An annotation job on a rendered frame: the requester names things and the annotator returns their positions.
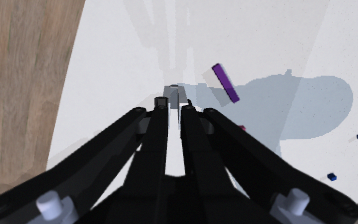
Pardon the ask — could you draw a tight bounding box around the purple rod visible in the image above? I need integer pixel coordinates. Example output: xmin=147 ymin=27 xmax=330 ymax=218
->
xmin=211 ymin=63 xmax=240 ymax=103

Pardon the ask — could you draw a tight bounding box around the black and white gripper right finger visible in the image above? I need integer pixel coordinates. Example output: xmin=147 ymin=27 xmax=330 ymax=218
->
xmin=177 ymin=86 xmax=358 ymax=224

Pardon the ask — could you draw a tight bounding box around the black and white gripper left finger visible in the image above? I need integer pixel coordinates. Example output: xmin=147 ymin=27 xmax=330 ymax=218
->
xmin=0 ymin=86 xmax=171 ymax=224

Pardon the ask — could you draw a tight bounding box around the grey rod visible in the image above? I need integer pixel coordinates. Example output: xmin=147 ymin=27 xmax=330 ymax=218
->
xmin=170 ymin=85 xmax=178 ymax=109

